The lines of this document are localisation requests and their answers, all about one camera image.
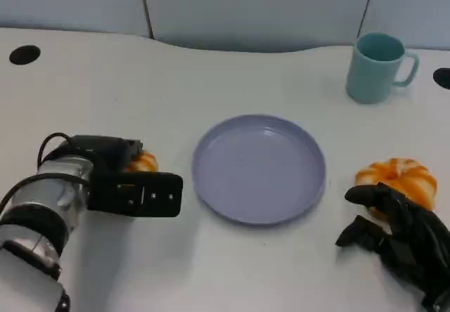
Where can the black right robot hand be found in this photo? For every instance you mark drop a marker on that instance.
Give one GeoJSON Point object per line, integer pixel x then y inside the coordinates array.
{"type": "Point", "coordinates": [422, 245]}

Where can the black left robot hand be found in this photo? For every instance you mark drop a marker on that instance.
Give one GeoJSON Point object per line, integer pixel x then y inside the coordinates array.
{"type": "Point", "coordinates": [102, 152]}

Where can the orange white toy bread roll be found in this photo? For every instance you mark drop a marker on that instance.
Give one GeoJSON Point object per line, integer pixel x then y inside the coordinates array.
{"type": "Point", "coordinates": [146, 162]}
{"type": "Point", "coordinates": [397, 173]}

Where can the black table grommet hole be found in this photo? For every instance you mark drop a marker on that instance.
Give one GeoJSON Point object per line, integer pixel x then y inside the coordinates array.
{"type": "Point", "coordinates": [443, 78]}
{"type": "Point", "coordinates": [24, 54]}

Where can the lilac plate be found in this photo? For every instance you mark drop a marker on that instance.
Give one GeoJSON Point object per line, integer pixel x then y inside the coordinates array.
{"type": "Point", "coordinates": [258, 171]}

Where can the pale green mug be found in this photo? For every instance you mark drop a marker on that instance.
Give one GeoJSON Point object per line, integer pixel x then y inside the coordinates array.
{"type": "Point", "coordinates": [372, 74]}

